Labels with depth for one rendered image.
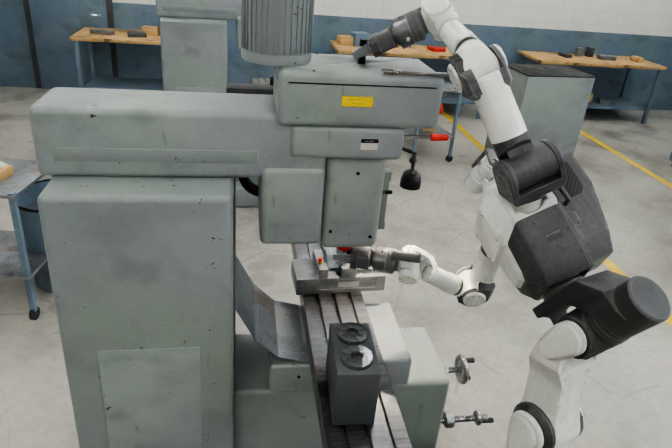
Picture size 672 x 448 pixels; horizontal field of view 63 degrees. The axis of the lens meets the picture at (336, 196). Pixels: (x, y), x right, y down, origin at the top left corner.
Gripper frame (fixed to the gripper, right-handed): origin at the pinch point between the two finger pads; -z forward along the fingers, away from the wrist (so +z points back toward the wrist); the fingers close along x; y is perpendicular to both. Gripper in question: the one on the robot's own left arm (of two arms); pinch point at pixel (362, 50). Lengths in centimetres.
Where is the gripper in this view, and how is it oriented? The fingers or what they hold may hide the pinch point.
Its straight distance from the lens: 165.7
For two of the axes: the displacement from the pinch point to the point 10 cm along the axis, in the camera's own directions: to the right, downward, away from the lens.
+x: 1.2, -4.1, 9.0
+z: 8.9, -3.5, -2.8
